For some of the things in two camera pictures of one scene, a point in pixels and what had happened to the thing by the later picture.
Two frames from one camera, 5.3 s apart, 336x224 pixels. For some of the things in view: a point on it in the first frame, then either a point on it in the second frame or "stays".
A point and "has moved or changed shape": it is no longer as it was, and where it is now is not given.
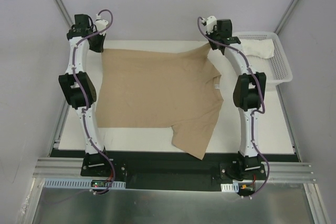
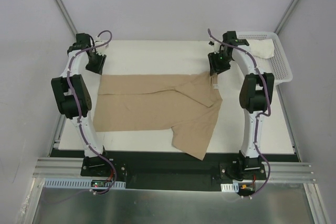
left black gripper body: (97, 42) -> (96, 64)
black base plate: (168, 170) stays
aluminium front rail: (290, 171) stays
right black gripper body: (217, 46) -> (219, 64)
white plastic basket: (277, 68) stays
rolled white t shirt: (263, 49) stays
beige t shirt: (182, 90) has moved or changed shape
